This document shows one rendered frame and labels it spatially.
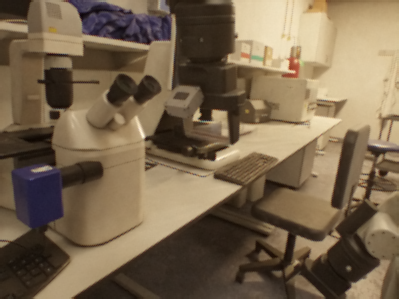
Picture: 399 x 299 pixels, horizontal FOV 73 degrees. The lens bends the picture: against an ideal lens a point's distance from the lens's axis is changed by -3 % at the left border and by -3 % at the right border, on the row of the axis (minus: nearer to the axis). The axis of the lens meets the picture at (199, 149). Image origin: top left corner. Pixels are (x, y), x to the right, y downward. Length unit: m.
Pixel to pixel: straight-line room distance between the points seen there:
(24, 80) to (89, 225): 0.48
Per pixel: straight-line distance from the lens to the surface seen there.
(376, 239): 0.66
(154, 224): 0.77
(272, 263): 1.78
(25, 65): 0.93
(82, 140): 0.60
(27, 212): 0.55
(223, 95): 0.41
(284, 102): 2.81
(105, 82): 1.59
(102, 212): 0.66
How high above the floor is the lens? 1.14
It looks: 15 degrees down
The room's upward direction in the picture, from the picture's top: 4 degrees clockwise
